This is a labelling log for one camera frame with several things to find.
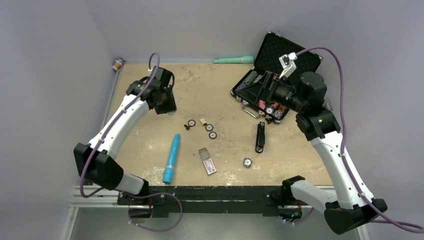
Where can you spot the small patterned object right edge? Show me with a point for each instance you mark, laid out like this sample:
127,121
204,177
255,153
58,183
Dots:
327,104

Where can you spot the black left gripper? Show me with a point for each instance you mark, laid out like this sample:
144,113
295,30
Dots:
171,106

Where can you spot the blue cylindrical tool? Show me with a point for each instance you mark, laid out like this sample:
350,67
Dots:
169,170

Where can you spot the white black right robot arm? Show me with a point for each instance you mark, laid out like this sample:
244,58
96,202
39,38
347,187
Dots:
352,205

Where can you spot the teal poker chip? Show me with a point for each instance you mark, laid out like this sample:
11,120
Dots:
209,127

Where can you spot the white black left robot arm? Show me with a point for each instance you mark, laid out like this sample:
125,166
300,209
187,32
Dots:
96,160

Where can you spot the brown poker chip upper left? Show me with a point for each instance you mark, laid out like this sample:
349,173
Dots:
191,123

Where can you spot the mint green microphone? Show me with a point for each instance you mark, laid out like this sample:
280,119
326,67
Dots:
235,60

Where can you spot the small beige block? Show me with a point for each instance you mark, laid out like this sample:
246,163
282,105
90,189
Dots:
203,122

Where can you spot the small colourful toy figure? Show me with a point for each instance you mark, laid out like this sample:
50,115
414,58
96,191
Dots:
118,63

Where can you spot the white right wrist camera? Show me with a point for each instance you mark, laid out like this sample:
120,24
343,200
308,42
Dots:
287,62

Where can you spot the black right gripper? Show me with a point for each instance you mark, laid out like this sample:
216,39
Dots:
259,91

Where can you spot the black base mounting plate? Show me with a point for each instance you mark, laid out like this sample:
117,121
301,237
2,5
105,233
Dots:
263,199

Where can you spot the staples cardboard box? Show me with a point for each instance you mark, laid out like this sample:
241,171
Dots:
207,161

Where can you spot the black poker chip case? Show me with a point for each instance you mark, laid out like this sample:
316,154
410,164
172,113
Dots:
278,49

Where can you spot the aluminium frame rail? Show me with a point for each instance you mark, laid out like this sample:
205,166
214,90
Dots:
96,198

